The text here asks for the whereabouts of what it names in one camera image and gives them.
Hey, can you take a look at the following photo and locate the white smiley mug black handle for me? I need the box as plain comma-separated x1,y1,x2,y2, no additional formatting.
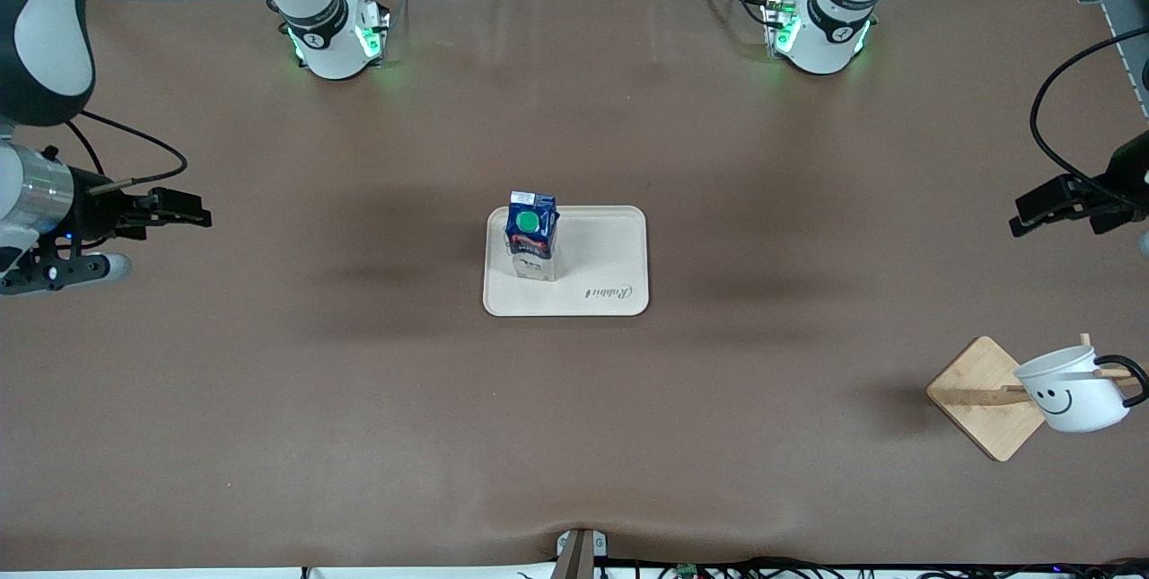
1013,345,1149,434

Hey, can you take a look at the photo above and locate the cream rabbit print tray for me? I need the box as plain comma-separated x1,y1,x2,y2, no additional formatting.
483,206,650,318

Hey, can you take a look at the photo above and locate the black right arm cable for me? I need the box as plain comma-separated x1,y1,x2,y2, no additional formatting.
79,110,189,196

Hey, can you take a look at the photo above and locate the brown table cover mat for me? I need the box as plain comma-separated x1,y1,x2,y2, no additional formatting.
0,0,1149,573

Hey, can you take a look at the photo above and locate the metal table edge bracket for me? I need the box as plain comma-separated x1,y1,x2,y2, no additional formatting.
555,528,608,579

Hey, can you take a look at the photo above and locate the blue white milk carton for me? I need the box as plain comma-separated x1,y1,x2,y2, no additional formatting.
504,191,560,282

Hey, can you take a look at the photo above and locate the wooden mug rack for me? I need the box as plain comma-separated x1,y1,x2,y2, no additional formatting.
926,333,1136,463

